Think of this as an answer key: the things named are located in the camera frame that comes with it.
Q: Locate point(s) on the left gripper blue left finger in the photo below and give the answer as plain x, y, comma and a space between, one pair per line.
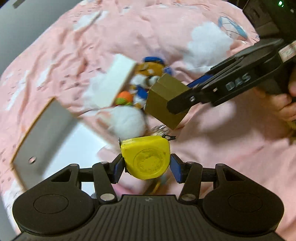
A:
117, 168

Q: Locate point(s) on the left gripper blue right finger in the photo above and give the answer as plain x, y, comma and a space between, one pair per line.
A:
178, 168

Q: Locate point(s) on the yellow tape measure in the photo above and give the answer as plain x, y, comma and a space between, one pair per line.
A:
147, 157

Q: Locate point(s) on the gold glitter box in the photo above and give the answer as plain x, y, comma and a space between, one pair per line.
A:
165, 89

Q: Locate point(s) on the person's right hand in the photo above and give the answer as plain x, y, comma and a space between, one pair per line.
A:
281, 105

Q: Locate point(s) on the white round plush toy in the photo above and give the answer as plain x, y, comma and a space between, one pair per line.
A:
124, 122

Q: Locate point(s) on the orange-edged white cardboard box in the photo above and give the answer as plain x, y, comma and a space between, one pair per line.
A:
55, 140

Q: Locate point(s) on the orange crochet carrot toy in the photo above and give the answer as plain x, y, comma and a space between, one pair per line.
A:
124, 98

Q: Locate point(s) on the white rectangular box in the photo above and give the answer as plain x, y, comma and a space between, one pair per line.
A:
104, 87

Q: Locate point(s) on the brown raccoon plush blue hat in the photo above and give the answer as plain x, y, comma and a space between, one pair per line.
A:
146, 74

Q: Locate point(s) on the pink cloud-print bed duvet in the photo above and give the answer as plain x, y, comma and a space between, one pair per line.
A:
72, 56

